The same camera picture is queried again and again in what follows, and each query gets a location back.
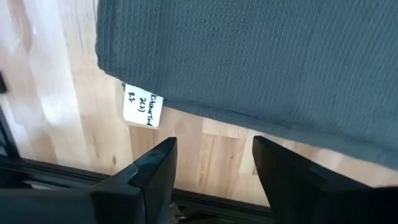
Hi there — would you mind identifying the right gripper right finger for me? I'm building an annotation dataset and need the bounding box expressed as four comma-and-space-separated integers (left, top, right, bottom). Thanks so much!
251, 135, 373, 224

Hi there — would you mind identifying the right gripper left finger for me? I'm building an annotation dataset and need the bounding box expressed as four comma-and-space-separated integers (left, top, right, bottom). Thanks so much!
90, 136, 178, 224

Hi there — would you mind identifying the dark grey towel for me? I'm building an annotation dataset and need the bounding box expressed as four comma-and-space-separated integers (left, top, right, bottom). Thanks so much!
95, 0, 398, 170

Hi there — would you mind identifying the white handwritten towel tag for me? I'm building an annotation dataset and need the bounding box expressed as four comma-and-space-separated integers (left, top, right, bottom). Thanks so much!
123, 83, 165, 129

